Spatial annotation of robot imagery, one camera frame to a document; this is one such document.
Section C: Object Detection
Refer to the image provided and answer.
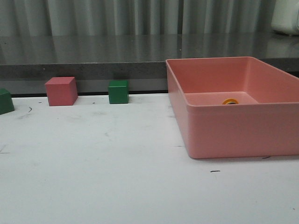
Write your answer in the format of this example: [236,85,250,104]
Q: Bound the yellow mushroom push button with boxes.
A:
[222,98,239,105]

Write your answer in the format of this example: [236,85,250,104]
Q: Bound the green cube block centre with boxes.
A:
[108,80,129,104]

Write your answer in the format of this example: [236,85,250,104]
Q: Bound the pink plastic bin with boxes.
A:
[166,56,299,159]

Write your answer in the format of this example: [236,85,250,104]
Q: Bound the pink cube block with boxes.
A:
[45,77,78,106]

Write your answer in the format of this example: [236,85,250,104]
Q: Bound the green block left edge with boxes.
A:
[0,88,14,115]

